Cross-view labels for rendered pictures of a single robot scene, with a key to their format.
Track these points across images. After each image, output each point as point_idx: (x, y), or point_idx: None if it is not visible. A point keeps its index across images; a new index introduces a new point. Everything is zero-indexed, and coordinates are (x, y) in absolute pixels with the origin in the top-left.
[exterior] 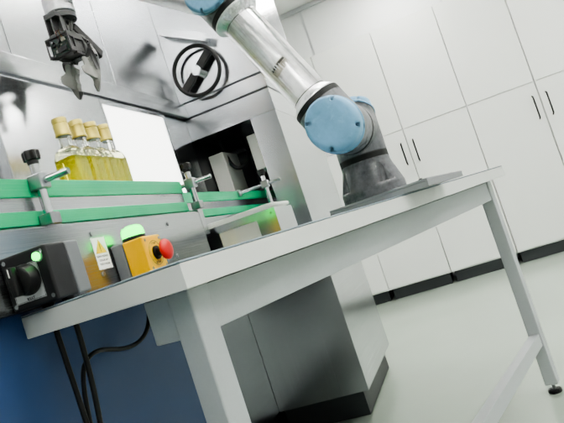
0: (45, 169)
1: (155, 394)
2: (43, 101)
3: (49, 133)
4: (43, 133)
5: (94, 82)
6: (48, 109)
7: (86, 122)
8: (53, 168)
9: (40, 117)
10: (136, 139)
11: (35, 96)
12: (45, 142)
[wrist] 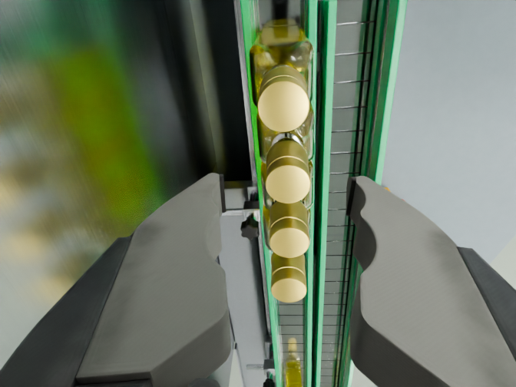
0: (172, 190)
1: None
2: (4, 266)
3: (112, 187)
4: (124, 217)
5: (358, 220)
6: (28, 216)
7: (296, 200)
8: (164, 165)
9: (91, 246)
10: None
11: (21, 320)
12: (137, 201)
